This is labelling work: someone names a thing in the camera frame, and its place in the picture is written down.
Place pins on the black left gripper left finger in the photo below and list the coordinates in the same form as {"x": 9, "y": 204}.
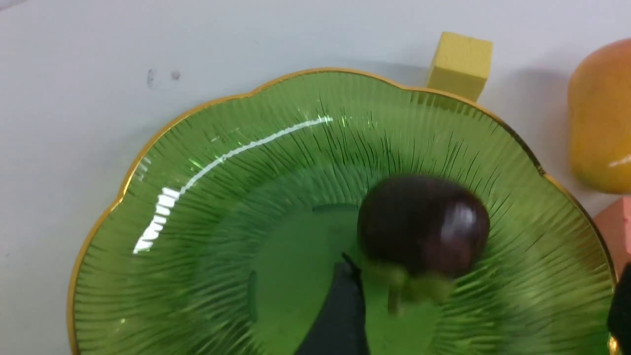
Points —
{"x": 339, "y": 328}

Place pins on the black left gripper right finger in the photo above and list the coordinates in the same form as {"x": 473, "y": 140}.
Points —
{"x": 619, "y": 316}

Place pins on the dark purple toy mangosteen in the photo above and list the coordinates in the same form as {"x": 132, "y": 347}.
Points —
{"x": 418, "y": 235}

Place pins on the salmon foam cube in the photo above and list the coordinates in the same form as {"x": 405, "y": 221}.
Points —
{"x": 614, "y": 223}

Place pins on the green glass leaf plate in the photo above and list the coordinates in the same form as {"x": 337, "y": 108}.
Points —
{"x": 224, "y": 233}

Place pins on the orange yellow toy mango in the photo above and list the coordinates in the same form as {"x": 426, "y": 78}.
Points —
{"x": 599, "y": 113}

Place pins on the yellow foam cube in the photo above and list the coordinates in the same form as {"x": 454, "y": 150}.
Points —
{"x": 460, "y": 65}

